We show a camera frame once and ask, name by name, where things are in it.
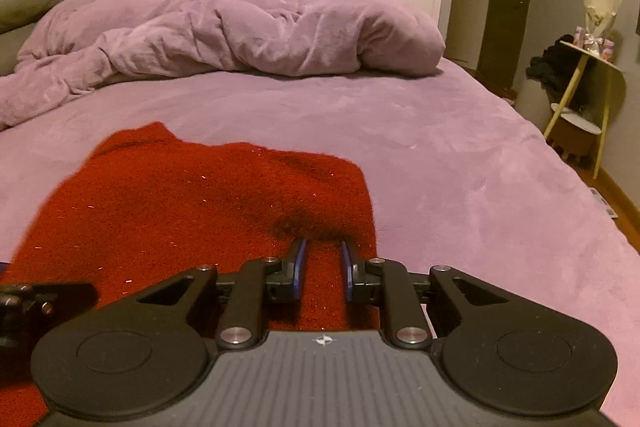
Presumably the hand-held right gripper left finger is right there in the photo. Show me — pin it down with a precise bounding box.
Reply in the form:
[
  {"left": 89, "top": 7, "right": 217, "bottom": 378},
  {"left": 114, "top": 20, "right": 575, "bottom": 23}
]
[{"left": 137, "top": 238, "right": 307, "bottom": 352}]

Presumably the red knitted sweater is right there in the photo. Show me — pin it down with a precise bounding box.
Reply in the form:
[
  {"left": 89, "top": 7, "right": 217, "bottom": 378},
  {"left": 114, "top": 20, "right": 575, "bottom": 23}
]
[{"left": 0, "top": 122, "right": 378, "bottom": 427}]

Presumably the olive bed headboard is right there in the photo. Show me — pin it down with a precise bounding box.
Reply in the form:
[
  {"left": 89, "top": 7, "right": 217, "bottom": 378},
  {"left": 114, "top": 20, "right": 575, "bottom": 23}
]
[{"left": 0, "top": 0, "right": 67, "bottom": 78}]

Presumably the pile of dark clothes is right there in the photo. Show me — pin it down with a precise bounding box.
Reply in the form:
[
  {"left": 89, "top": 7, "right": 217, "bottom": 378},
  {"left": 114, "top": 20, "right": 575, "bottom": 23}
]
[{"left": 525, "top": 34, "right": 582, "bottom": 104}]

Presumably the yellow-legged side table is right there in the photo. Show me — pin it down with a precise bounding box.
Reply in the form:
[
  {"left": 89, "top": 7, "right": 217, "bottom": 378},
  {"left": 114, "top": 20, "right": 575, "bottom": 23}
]
[{"left": 542, "top": 39, "right": 626, "bottom": 180}]

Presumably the purple bed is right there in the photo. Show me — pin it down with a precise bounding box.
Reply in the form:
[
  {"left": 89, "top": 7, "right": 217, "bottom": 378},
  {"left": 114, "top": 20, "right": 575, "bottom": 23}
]
[{"left": 0, "top": 57, "right": 640, "bottom": 427}]

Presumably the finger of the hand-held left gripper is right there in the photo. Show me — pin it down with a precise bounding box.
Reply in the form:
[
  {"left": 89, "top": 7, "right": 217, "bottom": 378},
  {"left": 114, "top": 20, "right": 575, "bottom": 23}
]
[{"left": 0, "top": 282, "right": 98, "bottom": 349}]

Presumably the white round bin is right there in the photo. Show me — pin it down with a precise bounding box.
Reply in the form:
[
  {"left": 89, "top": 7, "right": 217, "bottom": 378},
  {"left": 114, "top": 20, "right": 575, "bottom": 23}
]
[{"left": 515, "top": 77, "right": 554, "bottom": 134}]

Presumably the purple fleece duvet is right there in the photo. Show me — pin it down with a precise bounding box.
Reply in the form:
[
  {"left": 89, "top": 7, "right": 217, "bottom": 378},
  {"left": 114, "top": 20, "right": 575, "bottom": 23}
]
[{"left": 0, "top": 0, "right": 446, "bottom": 130}]

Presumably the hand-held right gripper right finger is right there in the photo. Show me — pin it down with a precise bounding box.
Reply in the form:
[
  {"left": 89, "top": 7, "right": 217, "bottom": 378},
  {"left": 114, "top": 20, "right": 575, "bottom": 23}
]
[{"left": 340, "top": 241, "right": 506, "bottom": 351}]

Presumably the cream wrapped bouquet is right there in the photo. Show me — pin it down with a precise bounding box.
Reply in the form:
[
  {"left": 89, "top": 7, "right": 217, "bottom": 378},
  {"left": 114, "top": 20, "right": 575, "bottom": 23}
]
[{"left": 580, "top": 0, "right": 624, "bottom": 54}]

